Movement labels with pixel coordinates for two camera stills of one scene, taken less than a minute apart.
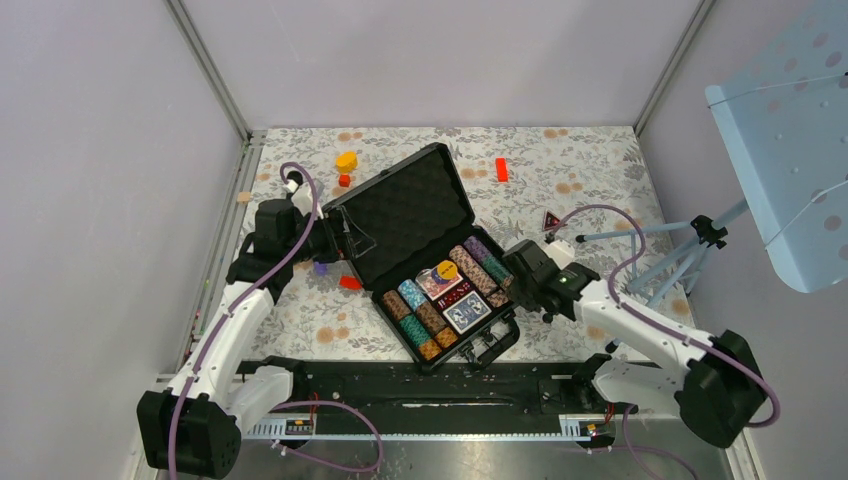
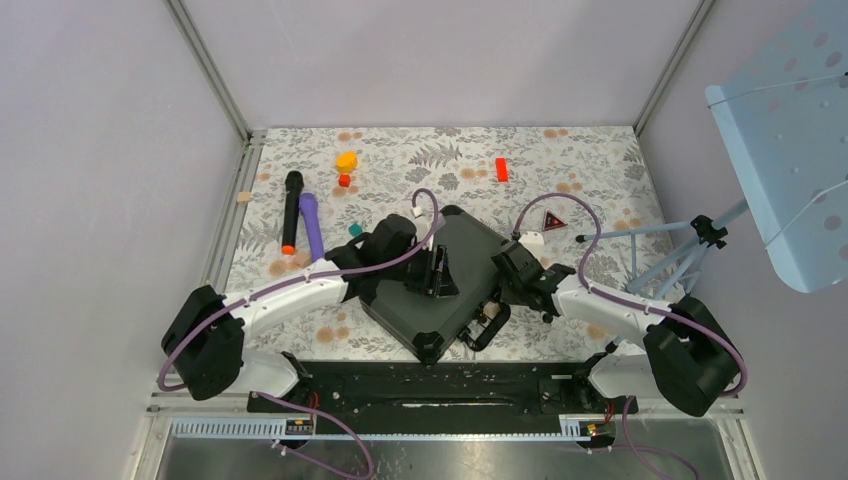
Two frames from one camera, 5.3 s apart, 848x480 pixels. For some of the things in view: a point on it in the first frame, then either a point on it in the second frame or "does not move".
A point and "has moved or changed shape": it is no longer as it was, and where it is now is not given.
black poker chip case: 437,277 has moved or changed shape
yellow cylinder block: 347,162 does not move
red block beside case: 501,170 does not move
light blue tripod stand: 664,253 does not move
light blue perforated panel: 783,113 does not move
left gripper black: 338,245 → 426,285
